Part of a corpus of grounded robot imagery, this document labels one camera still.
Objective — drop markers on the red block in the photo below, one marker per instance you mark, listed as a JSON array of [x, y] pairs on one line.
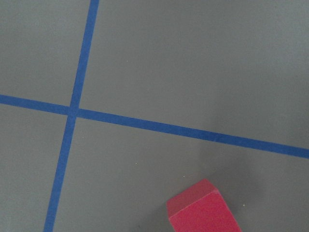
[[201, 208]]

